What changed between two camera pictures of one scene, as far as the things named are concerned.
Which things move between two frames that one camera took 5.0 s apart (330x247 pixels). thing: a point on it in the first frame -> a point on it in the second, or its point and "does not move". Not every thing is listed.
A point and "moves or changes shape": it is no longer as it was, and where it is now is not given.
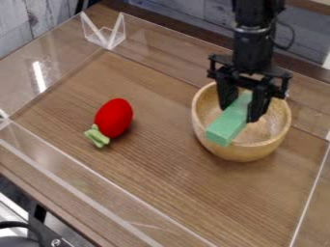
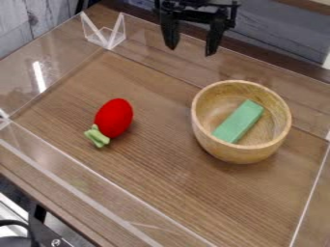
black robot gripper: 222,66 -> 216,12
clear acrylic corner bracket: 106,37 does not move
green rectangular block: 231,120 moves or changes shape
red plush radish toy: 114,116 does not move
